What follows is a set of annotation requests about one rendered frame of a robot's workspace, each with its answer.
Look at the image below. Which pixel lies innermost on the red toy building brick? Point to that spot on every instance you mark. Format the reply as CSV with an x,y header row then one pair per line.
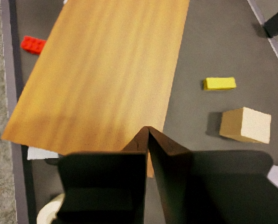
x,y
33,45

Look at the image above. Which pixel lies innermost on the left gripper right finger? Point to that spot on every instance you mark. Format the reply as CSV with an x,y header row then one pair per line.
x,y
176,170

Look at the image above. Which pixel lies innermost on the yellow rectangular block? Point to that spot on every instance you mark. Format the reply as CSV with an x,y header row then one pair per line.
x,y
219,83

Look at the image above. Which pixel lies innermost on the tan cardboard box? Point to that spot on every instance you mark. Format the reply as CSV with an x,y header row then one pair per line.
x,y
245,125

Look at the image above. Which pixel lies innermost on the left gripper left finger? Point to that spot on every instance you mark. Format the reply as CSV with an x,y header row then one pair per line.
x,y
109,169

